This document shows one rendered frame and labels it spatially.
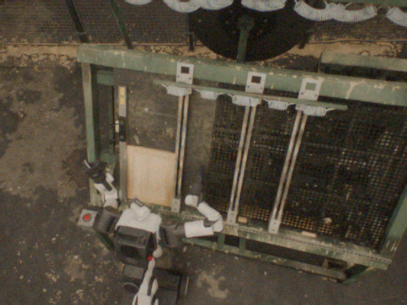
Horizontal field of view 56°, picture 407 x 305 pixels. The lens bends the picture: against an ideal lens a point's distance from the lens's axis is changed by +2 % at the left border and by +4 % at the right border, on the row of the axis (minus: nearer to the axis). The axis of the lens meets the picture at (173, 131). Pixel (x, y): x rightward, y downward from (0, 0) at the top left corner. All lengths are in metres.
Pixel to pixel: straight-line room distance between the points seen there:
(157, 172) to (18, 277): 1.88
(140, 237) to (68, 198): 1.90
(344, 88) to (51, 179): 3.11
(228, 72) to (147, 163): 0.95
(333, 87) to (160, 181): 1.36
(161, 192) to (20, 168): 2.08
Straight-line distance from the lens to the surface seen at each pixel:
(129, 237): 2.36
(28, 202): 4.28
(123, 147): 2.71
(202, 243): 3.57
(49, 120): 4.70
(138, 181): 2.86
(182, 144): 2.51
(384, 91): 2.33
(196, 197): 2.54
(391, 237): 2.95
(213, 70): 2.23
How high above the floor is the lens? 3.64
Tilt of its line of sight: 59 degrees down
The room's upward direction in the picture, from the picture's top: 8 degrees counter-clockwise
